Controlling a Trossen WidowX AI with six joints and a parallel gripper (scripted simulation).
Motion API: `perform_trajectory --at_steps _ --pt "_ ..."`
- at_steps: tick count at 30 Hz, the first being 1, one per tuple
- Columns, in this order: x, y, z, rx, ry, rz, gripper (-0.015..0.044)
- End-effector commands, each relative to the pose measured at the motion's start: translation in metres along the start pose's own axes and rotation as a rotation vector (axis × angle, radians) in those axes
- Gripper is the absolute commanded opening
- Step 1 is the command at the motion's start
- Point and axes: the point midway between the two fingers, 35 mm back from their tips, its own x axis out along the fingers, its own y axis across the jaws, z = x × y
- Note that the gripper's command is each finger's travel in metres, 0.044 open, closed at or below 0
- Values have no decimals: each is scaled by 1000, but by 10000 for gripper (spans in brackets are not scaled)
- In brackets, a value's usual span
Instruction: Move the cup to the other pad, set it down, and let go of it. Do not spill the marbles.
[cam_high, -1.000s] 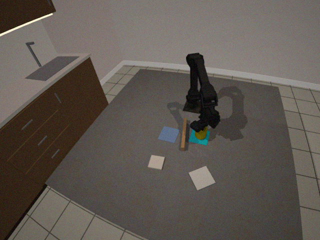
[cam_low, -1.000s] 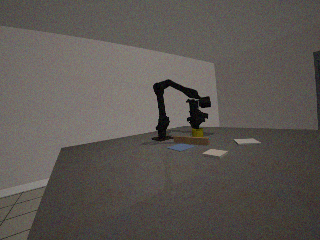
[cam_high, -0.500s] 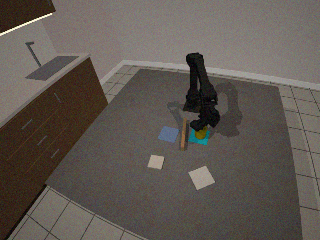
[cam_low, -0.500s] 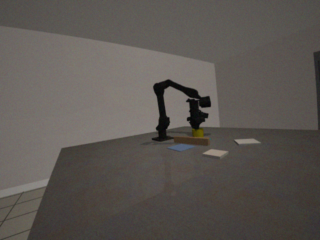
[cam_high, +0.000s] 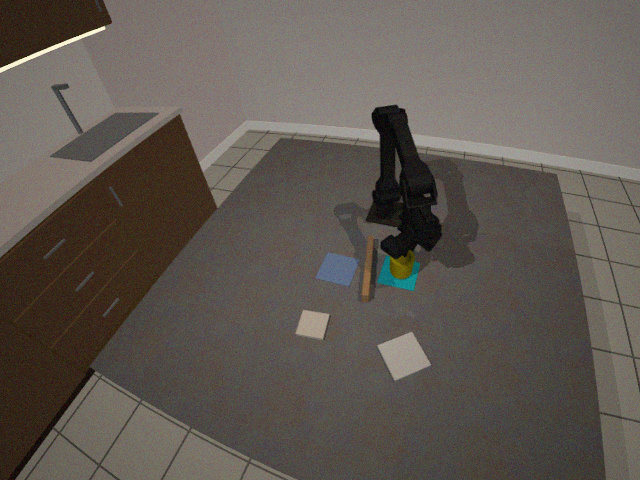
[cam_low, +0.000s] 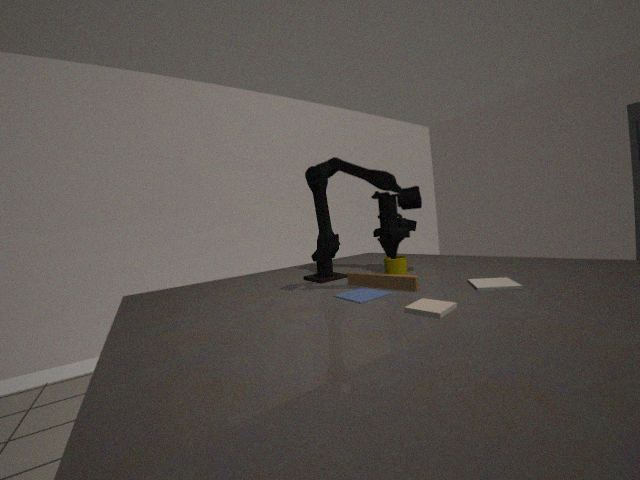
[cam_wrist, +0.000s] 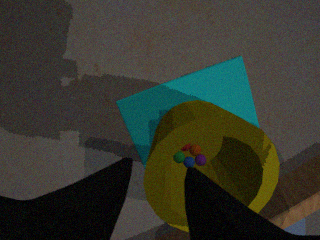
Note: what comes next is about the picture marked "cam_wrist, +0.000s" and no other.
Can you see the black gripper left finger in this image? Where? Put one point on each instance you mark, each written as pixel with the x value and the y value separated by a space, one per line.
pixel 85 210

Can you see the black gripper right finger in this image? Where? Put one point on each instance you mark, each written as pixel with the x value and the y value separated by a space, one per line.
pixel 214 214

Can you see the green marble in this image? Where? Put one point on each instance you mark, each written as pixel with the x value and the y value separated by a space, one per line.
pixel 179 157

